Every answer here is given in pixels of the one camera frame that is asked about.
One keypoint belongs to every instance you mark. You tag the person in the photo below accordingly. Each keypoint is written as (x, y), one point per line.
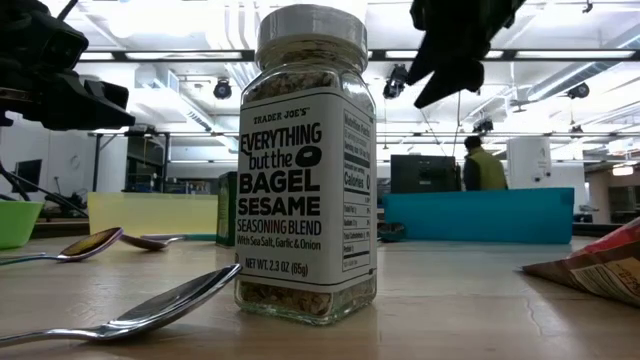
(485, 167)

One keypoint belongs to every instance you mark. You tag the black equipment case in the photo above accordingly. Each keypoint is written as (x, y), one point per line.
(425, 175)

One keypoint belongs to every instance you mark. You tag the black shelving unit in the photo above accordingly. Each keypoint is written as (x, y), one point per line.
(145, 160)

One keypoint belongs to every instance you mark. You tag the green plastic bowl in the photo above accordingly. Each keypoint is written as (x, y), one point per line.
(17, 222)

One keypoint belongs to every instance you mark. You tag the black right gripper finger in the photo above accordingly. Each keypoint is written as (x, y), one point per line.
(455, 82)
(427, 65)

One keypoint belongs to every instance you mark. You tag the black ceiling spotlight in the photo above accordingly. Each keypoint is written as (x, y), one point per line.
(482, 125)
(578, 90)
(222, 89)
(395, 82)

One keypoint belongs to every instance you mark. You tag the white round pillar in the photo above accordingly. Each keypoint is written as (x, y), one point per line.
(530, 160)

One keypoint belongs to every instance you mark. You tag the blue plastic bin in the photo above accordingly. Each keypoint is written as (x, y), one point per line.
(480, 215)

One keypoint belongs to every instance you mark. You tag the yellow translucent plastic bin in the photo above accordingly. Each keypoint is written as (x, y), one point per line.
(150, 212)

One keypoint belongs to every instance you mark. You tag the brown and orange snack packet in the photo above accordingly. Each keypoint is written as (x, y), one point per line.
(600, 275)

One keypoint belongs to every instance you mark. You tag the white-lidded bagel seasoning jar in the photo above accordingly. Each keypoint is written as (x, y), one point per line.
(295, 200)

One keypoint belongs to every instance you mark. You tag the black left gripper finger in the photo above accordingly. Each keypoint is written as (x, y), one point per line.
(85, 112)

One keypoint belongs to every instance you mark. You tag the dark green black-lidded spice tin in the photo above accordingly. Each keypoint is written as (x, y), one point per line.
(227, 210)

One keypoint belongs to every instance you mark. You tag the black monitor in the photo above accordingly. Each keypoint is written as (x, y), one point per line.
(27, 175)

